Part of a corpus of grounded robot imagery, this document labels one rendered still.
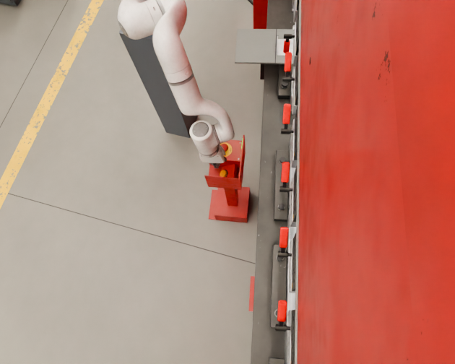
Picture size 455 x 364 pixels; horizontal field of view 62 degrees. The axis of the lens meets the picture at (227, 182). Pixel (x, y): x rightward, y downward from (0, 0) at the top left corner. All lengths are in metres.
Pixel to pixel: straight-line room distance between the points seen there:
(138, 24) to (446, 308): 1.26
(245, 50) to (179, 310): 1.52
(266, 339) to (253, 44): 1.21
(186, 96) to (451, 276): 1.17
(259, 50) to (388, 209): 1.49
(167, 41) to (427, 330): 1.13
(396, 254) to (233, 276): 2.11
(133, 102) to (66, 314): 1.49
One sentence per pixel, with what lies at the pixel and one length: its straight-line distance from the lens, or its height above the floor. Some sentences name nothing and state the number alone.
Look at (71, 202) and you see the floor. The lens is 2.77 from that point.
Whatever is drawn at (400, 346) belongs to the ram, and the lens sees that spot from 0.31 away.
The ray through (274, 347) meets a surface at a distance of 1.51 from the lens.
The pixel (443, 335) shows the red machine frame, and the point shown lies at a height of 2.20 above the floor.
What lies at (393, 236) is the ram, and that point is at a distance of 0.32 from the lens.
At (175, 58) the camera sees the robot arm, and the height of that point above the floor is 1.42.
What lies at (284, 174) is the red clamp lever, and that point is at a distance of 1.17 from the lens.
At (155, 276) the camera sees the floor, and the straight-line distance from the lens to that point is 2.47.
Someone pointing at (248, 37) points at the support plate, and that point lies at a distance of 1.81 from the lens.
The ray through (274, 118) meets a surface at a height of 0.87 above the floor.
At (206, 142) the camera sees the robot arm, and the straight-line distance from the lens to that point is 1.40.
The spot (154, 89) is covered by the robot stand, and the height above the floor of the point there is 0.56.
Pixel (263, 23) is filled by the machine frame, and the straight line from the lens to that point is 2.95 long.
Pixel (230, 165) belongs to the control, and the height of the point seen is 0.74.
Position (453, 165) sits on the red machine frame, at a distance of 0.19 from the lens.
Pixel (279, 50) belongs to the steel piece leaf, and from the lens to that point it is 1.77.
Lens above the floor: 2.38
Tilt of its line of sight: 70 degrees down
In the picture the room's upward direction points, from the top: 11 degrees counter-clockwise
